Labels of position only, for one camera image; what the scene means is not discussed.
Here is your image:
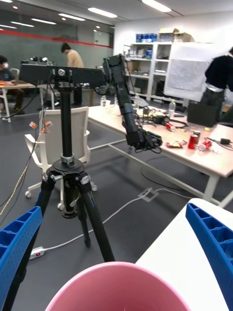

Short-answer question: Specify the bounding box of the wooden desk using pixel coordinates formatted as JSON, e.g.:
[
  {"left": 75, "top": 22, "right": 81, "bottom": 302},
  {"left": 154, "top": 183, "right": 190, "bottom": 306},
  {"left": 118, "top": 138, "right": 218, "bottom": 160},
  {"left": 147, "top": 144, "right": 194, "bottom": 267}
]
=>
[{"left": 0, "top": 82, "right": 37, "bottom": 123}]

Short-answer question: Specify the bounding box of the red snack bag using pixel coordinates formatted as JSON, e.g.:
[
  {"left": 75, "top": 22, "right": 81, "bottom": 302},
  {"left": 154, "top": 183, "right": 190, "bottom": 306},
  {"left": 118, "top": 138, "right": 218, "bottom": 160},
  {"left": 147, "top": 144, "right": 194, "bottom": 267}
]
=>
[{"left": 166, "top": 140, "right": 183, "bottom": 149}]

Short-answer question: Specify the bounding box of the white shelf unit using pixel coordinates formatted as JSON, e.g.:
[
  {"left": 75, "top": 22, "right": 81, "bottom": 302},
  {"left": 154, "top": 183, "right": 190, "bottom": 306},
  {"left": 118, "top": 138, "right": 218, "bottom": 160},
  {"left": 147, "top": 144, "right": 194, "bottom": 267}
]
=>
[{"left": 123, "top": 41, "right": 195, "bottom": 103}]

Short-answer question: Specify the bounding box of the pink plastic bin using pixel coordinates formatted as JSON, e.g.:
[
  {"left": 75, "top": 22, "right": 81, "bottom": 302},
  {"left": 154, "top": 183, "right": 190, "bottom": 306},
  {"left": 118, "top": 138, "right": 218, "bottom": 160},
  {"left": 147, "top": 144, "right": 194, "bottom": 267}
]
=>
[{"left": 45, "top": 261, "right": 192, "bottom": 311}]

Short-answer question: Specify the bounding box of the white floor cable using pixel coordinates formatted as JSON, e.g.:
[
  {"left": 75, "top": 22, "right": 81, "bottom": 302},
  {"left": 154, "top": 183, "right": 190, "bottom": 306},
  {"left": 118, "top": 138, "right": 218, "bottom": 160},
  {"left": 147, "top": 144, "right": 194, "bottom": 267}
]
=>
[{"left": 44, "top": 187, "right": 195, "bottom": 251}]

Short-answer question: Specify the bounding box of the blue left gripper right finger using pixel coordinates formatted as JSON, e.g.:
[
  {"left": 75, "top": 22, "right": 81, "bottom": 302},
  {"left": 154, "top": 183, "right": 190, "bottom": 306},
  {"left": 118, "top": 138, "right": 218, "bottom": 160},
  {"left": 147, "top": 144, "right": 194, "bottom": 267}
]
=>
[{"left": 185, "top": 202, "right": 233, "bottom": 310}]

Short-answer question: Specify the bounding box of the white power strip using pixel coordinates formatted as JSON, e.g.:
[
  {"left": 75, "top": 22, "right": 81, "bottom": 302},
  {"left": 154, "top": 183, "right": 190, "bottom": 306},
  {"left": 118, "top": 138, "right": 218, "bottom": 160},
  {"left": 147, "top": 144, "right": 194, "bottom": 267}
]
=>
[{"left": 29, "top": 246, "right": 46, "bottom": 260}]

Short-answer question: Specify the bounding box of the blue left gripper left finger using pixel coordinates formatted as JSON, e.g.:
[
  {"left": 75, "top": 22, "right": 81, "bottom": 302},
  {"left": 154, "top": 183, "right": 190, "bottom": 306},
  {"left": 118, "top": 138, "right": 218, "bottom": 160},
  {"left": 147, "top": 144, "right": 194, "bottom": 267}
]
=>
[{"left": 0, "top": 206, "right": 44, "bottom": 311}]

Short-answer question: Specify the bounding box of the black box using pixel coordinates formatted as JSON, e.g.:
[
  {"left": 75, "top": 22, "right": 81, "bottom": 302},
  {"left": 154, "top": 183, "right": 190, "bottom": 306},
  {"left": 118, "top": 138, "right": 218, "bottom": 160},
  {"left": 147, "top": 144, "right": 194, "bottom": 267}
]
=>
[{"left": 186, "top": 103, "right": 218, "bottom": 128}]

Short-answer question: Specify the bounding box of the black tripod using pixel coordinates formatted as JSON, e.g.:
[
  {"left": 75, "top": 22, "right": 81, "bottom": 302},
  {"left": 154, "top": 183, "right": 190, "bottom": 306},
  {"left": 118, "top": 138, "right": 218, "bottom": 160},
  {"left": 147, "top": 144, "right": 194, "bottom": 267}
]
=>
[{"left": 2, "top": 82, "right": 116, "bottom": 311}]

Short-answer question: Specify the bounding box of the black crossbar on tripod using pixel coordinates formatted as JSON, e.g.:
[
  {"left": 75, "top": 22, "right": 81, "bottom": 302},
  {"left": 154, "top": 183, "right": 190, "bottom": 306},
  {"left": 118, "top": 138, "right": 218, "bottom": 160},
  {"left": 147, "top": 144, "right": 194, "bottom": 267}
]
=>
[{"left": 19, "top": 63, "right": 107, "bottom": 88}]

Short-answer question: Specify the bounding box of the white office chair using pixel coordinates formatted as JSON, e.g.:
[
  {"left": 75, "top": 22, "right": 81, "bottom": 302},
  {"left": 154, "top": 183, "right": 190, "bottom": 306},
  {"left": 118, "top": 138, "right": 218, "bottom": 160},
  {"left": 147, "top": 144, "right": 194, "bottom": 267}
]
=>
[{"left": 24, "top": 106, "right": 98, "bottom": 211}]

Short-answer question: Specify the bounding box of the clear plastic bottle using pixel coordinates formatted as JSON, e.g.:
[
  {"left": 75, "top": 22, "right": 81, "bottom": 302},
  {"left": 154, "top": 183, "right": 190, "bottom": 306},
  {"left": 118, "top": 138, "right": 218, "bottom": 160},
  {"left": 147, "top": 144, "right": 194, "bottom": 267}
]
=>
[{"left": 168, "top": 99, "right": 176, "bottom": 118}]

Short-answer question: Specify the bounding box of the person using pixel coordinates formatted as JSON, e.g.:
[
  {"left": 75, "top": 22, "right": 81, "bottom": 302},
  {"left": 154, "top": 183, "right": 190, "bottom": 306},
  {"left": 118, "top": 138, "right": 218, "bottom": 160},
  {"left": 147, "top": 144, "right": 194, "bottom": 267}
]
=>
[
  {"left": 0, "top": 55, "right": 25, "bottom": 115},
  {"left": 60, "top": 42, "right": 85, "bottom": 105},
  {"left": 200, "top": 47, "right": 233, "bottom": 122}
]

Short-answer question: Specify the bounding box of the white board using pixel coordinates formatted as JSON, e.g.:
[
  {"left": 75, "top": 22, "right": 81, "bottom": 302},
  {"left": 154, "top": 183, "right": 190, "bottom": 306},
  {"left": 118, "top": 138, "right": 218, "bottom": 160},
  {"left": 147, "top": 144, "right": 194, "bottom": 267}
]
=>
[{"left": 163, "top": 42, "right": 217, "bottom": 102}]

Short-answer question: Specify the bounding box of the long white work table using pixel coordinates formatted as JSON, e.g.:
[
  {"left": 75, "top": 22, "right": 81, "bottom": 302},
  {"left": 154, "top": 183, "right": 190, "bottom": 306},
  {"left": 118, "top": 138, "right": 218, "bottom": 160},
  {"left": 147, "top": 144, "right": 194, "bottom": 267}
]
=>
[{"left": 87, "top": 104, "right": 233, "bottom": 208}]

